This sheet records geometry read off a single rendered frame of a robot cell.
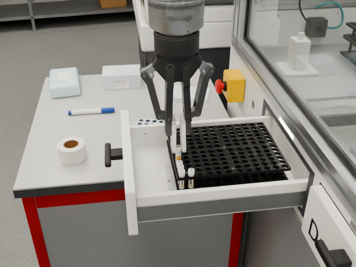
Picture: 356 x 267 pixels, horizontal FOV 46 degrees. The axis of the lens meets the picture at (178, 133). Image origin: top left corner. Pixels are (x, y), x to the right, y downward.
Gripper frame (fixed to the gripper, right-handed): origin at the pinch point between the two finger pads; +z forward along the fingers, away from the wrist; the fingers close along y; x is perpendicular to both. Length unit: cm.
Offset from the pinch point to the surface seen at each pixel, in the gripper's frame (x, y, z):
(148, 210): -9.1, -6.9, 10.2
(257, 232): 11.0, 22.6, 41.0
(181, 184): -4.8, 0.0, 8.5
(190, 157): 1.3, 2.7, 6.8
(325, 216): -19.9, 21.3, 5.6
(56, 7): 388, -73, 82
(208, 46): 84, 24, 16
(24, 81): 240, -86, 96
